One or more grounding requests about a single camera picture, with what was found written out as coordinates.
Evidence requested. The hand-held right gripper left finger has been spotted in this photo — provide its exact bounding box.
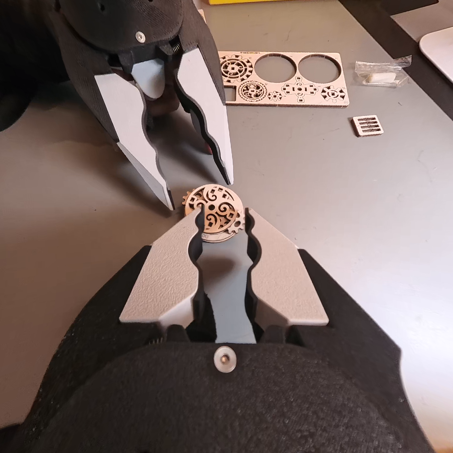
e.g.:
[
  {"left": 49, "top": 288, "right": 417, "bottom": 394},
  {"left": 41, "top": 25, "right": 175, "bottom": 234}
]
[{"left": 119, "top": 207, "right": 207, "bottom": 335}]

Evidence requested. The wooden ring base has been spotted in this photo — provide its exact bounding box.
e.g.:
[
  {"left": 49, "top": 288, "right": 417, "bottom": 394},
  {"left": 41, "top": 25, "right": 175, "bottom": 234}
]
[{"left": 198, "top": 230, "right": 236, "bottom": 244}]

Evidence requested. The laser-cut wooden parts sheet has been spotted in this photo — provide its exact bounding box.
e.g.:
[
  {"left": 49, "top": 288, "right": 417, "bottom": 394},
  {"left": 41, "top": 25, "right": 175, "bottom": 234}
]
[{"left": 217, "top": 50, "right": 350, "bottom": 108}]

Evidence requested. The person's left hand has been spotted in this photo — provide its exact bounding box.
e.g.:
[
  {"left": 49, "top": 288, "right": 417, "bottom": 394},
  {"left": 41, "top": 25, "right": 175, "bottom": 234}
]
[{"left": 147, "top": 90, "right": 214, "bottom": 156}]

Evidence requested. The yellow plastic bin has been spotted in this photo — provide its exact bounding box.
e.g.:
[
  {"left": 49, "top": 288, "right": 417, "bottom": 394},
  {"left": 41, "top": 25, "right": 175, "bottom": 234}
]
[{"left": 208, "top": 0, "right": 303, "bottom": 6}]

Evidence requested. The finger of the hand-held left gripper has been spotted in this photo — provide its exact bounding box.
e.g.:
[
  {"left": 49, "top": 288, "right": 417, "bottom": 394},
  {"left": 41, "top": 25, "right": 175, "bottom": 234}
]
[
  {"left": 93, "top": 72, "right": 176, "bottom": 212},
  {"left": 174, "top": 49, "right": 235, "bottom": 186}
]

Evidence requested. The swirl-cut wooden disc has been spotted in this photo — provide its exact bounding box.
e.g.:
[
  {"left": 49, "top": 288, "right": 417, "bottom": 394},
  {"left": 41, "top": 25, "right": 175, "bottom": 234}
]
[{"left": 184, "top": 184, "right": 243, "bottom": 236}]

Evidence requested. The small slotted wooden piece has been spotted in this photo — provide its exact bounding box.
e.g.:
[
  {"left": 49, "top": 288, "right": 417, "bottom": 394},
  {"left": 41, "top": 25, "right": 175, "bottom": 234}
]
[{"left": 351, "top": 115, "right": 384, "bottom": 138}]

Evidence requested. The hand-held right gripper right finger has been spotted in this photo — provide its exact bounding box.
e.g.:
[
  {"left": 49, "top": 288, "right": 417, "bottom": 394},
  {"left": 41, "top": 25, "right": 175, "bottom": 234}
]
[{"left": 245, "top": 207, "right": 330, "bottom": 331}]

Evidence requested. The clear plastic parts bag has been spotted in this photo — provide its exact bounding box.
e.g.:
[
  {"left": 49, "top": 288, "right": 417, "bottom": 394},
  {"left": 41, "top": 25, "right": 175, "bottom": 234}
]
[{"left": 355, "top": 56, "right": 413, "bottom": 88}]

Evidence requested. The person's left forearm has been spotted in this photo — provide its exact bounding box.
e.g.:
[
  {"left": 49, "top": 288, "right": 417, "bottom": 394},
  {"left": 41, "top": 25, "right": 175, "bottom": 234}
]
[{"left": 0, "top": 0, "right": 75, "bottom": 132}]

